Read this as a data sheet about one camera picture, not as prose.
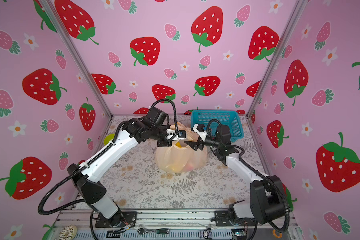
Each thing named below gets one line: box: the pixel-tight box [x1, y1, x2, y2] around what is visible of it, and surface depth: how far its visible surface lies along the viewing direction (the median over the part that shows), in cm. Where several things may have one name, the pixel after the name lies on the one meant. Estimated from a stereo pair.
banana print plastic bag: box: [155, 122, 208, 173], surface depth 83 cm
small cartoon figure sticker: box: [199, 227, 212, 240], surface depth 69 cm
